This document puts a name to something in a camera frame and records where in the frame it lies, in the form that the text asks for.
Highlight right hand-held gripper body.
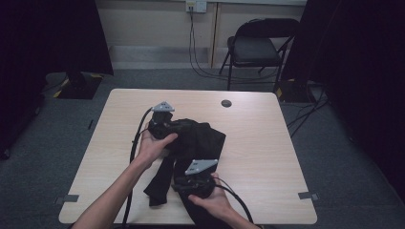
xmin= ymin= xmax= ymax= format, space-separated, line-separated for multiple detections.
xmin=178 ymin=158 xmax=220 ymax=199

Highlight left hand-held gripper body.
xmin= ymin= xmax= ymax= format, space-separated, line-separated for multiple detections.
xmin=147 ymin=101 xmax=180 ymax=140

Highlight black drawstring pants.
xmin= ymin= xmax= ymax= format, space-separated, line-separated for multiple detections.
xmin=142 ymin=117 xmax=227 ymax=229

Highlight person's right hand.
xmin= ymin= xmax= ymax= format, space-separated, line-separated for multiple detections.
xmin=187 ymin=172 xmax=237 ymax=221

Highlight person's left hand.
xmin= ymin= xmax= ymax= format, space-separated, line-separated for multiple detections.
xmin=135 ymin=125 xmax=179 ymax=170

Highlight black stand base yellow tape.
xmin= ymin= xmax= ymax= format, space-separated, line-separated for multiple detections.
xmin=56 ymin=71 xmax=104 ymax=100

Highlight black folding chair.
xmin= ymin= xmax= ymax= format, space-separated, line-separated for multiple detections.
xmin=218 ymin=17 xmax=301 ymax=94

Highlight grey tape strip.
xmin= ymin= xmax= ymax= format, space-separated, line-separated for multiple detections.
xmin=297 ymin=191 xmax=320 ymax=201
xmin=53 ymin=194 xmax=80 ymax=205

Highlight dark stand base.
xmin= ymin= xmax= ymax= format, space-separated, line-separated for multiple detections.
xmin=273 ymin=78 xmax=317 ymax=104

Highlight wide black curtain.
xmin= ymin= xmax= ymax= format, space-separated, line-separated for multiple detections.
xmin=0 ymin=0 xmax=115 ymax=160

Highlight tall black curtain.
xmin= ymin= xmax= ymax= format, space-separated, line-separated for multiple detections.
xmin=281 ymin=0 xmax=405 ymax=204

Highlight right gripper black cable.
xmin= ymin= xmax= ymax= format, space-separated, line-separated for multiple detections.
xmin=212 ymin=176 xmax=256 ymax=225

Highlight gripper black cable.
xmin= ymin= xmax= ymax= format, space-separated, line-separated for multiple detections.
xmin=212 ymin=176 xmax=256 ymax=225
xmin=121 ymin=107 xmax=155 ymax=229

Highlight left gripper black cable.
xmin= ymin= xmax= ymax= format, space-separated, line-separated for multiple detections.
xmin=121 ymin=107 xmax=155 ymax=229

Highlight light wooden wall batten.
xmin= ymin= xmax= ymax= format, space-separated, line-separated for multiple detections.
xmin=207 ymin=2 xmax=222 ymax=70

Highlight white wall socket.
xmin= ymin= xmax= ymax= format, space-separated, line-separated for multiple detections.
xmin=185 ymin=0 xmax=208 ymax=14

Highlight black floor cables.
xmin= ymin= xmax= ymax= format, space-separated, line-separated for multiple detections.
xmin=286 ymin=80 xmax=330 ymax=139

